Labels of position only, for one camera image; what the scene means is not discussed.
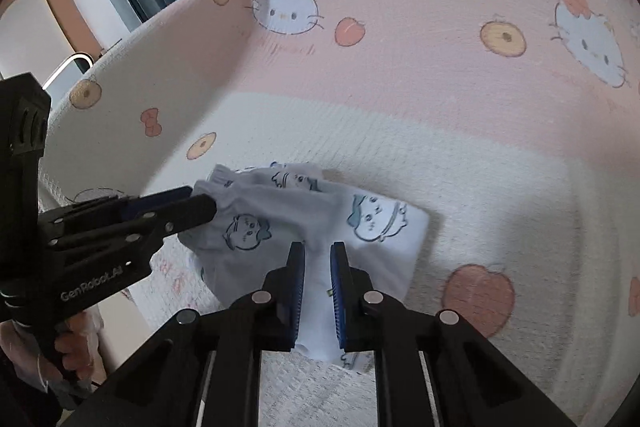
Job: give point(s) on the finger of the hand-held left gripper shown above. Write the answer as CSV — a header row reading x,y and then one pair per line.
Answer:
x,y
190,212
155,202

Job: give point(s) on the cartoon print pajama pants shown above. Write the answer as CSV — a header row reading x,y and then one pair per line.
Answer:
x,y
310,217

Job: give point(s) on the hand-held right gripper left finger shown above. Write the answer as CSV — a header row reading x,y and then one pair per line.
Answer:
x,y
297,302

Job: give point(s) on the person's left hand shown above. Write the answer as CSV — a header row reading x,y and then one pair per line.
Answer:
x,y
82,347

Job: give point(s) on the pink and cream printed blanket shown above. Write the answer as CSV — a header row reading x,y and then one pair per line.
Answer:
x,y
400,57

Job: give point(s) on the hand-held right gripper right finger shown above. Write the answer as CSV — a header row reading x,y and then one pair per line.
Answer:
x,y
340,307

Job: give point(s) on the lit rim mirror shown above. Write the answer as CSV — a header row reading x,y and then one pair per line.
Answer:
x,y
75,55

